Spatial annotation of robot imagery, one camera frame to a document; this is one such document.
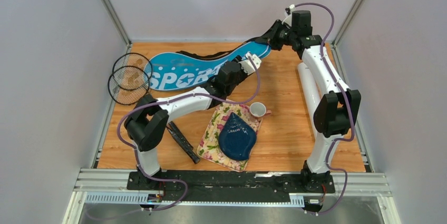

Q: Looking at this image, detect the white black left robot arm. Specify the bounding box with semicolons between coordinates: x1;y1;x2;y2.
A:
116;53;261;190

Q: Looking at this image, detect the black badminton racket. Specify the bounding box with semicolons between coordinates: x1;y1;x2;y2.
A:
112;52;153;78
108;64;200;164

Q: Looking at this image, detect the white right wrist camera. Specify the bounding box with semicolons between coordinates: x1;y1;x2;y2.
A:
282;4;296;26

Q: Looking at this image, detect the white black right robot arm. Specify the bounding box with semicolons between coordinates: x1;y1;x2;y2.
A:
255;10;361;192

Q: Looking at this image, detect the aluminium frame rail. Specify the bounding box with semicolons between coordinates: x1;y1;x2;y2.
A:
74;169;392;206

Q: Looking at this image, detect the black badminton racket upper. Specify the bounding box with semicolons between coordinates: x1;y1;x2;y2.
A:
112;52;153;78

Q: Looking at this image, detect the blue leaf-shaped plate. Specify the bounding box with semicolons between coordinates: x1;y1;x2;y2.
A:
218;112;257;161

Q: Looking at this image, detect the floral ceramic cup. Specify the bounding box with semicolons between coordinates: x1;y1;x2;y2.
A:
249;102;272;121

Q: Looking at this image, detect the floral rectangular tray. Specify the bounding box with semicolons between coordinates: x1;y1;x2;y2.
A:
197;103;262;172

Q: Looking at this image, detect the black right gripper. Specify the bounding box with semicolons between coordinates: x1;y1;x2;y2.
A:
256;19;297;51

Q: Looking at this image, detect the grey shuttlecock tube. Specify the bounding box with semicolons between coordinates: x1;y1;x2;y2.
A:
297;63;320;121

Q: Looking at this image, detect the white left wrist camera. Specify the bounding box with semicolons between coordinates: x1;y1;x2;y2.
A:
240;52;261;75

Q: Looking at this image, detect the black badminton racket lower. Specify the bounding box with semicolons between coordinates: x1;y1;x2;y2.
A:
108;64;200;164

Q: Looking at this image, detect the blue sport racket bag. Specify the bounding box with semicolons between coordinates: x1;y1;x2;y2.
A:
143;40;271;91

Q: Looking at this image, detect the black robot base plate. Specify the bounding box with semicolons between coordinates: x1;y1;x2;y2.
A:
127;170;335;203

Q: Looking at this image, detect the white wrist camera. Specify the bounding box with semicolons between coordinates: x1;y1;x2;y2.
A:
240;52;261;75
282;4;296;26

